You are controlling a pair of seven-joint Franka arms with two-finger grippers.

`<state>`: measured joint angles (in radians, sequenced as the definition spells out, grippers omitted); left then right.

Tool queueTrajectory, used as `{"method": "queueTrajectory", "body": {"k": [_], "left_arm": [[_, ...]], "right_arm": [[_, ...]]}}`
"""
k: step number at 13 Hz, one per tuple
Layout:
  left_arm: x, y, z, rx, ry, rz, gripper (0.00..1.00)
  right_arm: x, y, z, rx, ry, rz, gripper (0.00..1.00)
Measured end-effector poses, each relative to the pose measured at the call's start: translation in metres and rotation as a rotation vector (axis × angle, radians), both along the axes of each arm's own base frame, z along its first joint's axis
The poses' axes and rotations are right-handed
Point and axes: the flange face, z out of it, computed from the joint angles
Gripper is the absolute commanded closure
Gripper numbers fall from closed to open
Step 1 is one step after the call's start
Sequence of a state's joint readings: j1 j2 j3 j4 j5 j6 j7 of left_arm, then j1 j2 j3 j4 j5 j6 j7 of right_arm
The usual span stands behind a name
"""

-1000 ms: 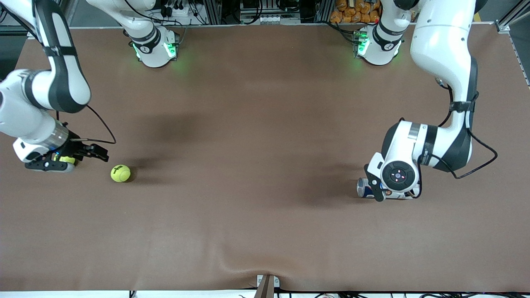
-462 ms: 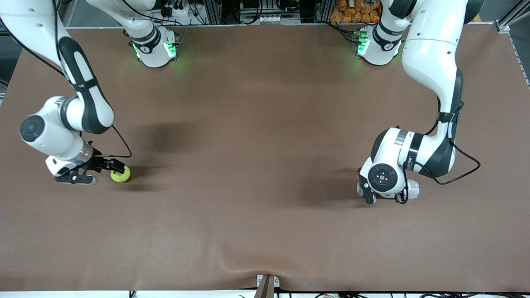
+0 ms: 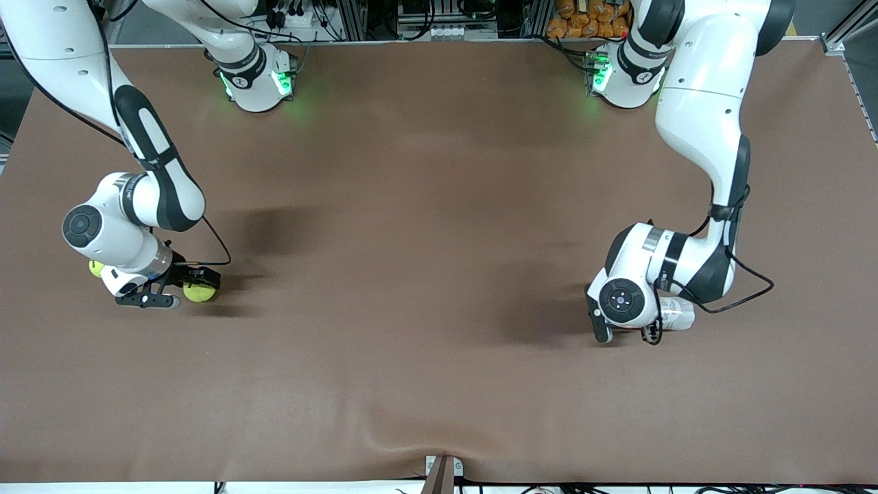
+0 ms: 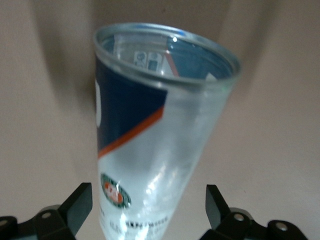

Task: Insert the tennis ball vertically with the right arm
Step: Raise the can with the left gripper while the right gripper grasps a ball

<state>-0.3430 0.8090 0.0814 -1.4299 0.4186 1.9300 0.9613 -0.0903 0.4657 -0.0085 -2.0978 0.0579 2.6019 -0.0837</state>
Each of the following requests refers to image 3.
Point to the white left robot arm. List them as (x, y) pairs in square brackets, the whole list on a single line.
[(706, 82)]

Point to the brown table mat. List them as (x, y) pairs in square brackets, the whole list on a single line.
[(439, 384)]

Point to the aluminium corner profile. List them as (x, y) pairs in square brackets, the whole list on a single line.
[(833, 44)]

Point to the yellow tennis ball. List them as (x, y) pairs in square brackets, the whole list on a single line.
[(199, 295), (95, 268)]

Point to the silver Wilson tennis ball can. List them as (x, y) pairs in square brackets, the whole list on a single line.
[(679, 314)]

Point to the orange objects in bag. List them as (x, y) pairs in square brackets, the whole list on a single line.
[(583, 20)]

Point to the white power strip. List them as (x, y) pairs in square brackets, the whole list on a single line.
[(295, 17)]

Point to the metal table edge bracket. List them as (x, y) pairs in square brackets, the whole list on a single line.
[(442, 473)]

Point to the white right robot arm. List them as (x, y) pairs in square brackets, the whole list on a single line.
[(62, 55)]

